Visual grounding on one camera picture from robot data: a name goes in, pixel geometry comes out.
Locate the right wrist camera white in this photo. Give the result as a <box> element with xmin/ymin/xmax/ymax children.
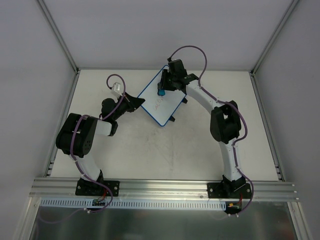
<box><xmin>167</xmin><ymin>57</ymin><xmax>182</xmax><ymax>63</ymax></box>

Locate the blue whiteboard eraser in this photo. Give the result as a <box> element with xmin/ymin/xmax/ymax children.
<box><xmin>157</xmin><ymin>89</ymin><xmax>166</xmax><ymax>97</ymax></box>

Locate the right aluminium frame post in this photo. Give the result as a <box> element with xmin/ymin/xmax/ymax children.
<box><xmin>250</xmin><ymin>0</ymin><xmax>300</xmax><ymax>75</ymax></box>

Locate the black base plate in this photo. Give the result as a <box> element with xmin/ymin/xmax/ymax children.
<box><xmin>206</xmin><ymin>182</ymin><xmax>252</xmax><ymax>199</ymax></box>
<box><xmin>75</xmin><ymin>178</ymin><xmax>120</xmax><ymax>197</ymax></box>

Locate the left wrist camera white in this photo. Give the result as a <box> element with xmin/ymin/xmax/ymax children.
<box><xmin>111</xmin><ymin>82</ymin><xmax>123</xmax><ymax>98</ymax></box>

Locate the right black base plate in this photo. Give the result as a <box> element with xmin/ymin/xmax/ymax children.
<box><xmin>206</xmin><ymin>182</ymin><xmax>252</xmax><ymax>199</ymax></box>

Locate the aluminium mounting rail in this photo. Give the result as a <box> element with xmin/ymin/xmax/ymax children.
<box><xmin>29</xmin><ymin>177</ymin><xmax>300</xmax><ymax>202</ymax></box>

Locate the white slotted cable duct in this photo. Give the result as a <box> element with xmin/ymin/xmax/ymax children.
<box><xmin>39</xmin><ymin>197</ymin><xmax>227</xmax><ymax>211</ymax></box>

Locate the blue framed whiteboard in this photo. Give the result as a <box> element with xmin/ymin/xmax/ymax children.
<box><xmin>137</xmin><ymin>65</ymin><xmax>186</xmax><ymax>127</ymax></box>

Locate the left aluminium frame post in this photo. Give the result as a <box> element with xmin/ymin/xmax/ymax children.
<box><xmin>35</xmin><ymin>0</ymin><xmax>79</xmax><ymax>74</ymax></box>

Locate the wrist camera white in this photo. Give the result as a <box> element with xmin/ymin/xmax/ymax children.
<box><xmin>111</xmin><ymin>82</ymin><xmax>123</xmax><ymax>98</ymax></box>
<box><xmin>167</xmin><ymin>57</ymin><xmax>182</xmax><ymax>63</ymax></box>

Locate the aluminium frame post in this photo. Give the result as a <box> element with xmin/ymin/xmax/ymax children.
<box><xmin>35</xmin><ymin>0</ymin><xmax>79</xmax><ymax>74</ymax></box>
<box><xmin>250</xmin><ymin>0</ymin><xmax>300</xmax><ymax>75</ymax></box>

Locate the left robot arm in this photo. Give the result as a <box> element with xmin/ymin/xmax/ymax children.
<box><xmin>55</xmin><ymin>93</ymin><xmax>145</xmax><ymax>195</ymax></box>

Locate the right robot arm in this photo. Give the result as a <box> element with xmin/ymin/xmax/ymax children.
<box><xmin>157</xmin><ymin>58</ymin><xmax>252</xmax><ymax>199</ymax></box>

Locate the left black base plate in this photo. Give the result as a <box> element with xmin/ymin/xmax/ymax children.
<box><xmin>75</xmin><ymin>178</ymin><xmax>120</xmax><ymax>197</ymax></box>

